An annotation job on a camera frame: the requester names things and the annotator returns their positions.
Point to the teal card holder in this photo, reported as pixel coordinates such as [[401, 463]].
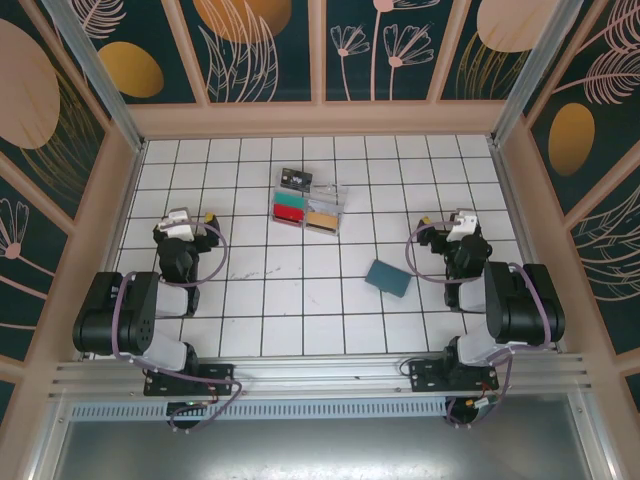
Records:
[[389, 279]]

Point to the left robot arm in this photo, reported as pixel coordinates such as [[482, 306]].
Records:
[[115, 320]]

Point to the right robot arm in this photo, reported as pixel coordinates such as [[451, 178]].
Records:
[[525, 310]]

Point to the plain red card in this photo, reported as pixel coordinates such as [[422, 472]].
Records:
[[287, 214]]

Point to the green card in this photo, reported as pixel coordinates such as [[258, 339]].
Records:
[[290, 200]]

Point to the black white-print VIP card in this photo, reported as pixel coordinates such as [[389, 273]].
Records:
[[297, 180]]

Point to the clear acrylic card organizer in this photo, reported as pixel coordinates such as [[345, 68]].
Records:
[[330, 192]]

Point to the gold card with black stripe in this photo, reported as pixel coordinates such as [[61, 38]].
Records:
[[322, 221]]

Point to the silver grey card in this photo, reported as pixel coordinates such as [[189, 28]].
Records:
[[325, 205]]

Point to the black electronics box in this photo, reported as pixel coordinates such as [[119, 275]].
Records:
[[181, 423], [467, 417]]

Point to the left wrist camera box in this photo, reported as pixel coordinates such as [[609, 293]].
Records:
[[180, 227]]

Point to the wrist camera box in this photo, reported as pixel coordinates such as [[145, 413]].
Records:
[[462, 227], [180, 227]]

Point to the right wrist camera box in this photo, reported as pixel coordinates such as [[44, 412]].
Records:
[[462, 227]]

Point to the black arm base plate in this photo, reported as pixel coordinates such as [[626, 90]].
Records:
[[220, 375], [425, 375]]

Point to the aluminium mounting rail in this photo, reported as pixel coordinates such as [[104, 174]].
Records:
[[320, 375]]

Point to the aluminium frame post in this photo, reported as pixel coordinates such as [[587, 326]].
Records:
[[100, 75], [525, 65]]

